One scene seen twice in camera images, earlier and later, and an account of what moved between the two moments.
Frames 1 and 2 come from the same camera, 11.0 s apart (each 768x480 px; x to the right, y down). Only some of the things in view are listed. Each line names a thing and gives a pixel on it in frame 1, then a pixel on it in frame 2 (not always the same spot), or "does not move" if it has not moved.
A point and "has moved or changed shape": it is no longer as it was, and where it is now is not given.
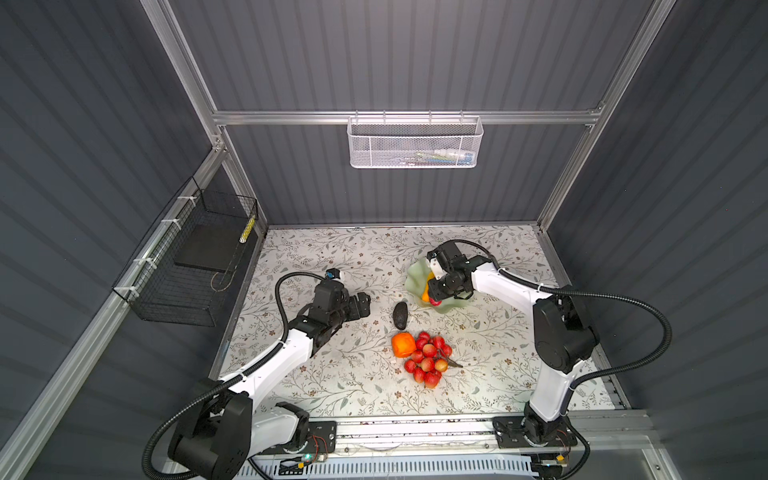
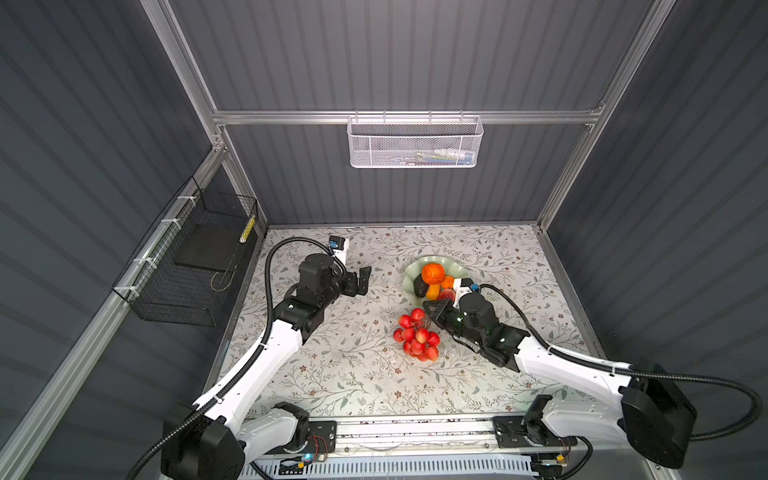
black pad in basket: (215, 247) does not move
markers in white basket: (439, 156) does not move
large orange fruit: (403, 344) has moved or changed shape
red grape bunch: (430, 359) -> (418, 341)
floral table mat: (404, 357) does not move
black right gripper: (434, 291) -> (443, 307)
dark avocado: (400, 315) -> (420, 287)
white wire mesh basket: (415, 142) does not move
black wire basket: (181, 273) does not move
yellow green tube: (248, 228) does not move
